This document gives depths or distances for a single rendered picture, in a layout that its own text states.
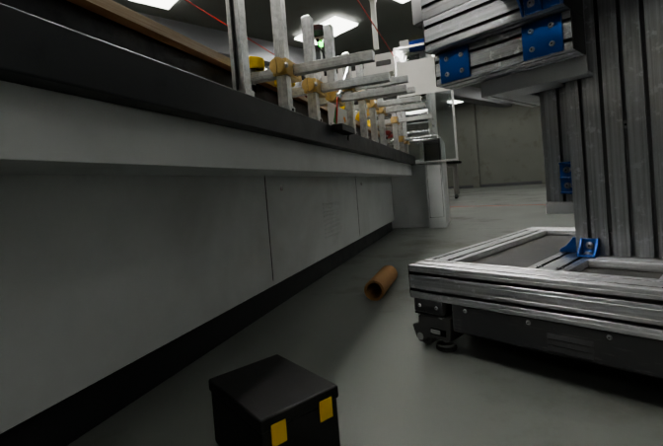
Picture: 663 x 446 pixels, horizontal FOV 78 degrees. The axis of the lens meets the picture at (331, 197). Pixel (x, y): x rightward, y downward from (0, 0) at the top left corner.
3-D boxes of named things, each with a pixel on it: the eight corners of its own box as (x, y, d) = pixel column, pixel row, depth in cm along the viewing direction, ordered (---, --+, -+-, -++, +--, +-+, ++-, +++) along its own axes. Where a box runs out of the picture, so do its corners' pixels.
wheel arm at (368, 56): (375, 64, 125) (374, 50, 125) (373, 61, 122) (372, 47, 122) (252, 87, 140) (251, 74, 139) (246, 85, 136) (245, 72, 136)
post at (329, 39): (341, 135, 178) (332, 25, 177) (338, 134, 174) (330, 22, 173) (333, 136, 179) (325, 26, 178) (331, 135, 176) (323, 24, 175)
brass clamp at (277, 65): (303, 81, 137) (302, 66, 137) (286, 71, 124) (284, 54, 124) (286, 84, 139) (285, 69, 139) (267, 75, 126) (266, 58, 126)
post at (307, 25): (323, 143, 154) (312, 16, 153) (319, 143, 151) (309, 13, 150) (314, 144, 155) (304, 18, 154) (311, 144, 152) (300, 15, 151)
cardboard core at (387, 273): (397, 264, 187) (383, 280, 159) (398, 282, 187) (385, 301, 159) (379, 264, 189) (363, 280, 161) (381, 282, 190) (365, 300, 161)
